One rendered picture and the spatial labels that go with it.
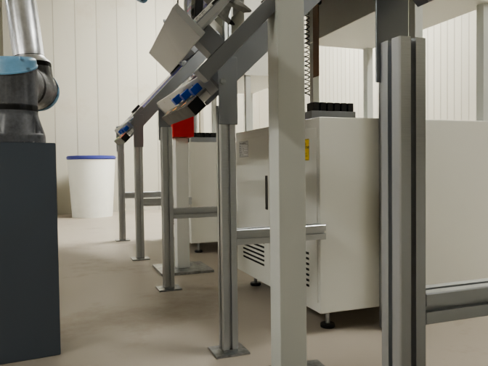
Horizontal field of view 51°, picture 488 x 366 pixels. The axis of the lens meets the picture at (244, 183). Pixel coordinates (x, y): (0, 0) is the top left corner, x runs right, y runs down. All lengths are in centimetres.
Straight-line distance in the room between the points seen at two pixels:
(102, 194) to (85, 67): 145
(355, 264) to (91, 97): 457
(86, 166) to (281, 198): 414
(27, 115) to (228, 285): 68
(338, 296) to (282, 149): 61
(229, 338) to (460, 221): 83
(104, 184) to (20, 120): 375
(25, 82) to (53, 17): 444
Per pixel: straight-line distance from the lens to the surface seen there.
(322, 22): 217
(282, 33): 108
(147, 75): 594
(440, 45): 471
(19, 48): 161
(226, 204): 130
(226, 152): 129
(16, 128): 141
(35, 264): 141
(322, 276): 148
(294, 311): 109
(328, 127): 147
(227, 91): 130
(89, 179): 510
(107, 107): 578
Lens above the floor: 48
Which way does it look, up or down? 2 degrees down
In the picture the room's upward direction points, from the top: 1 degrees counter-clockwise
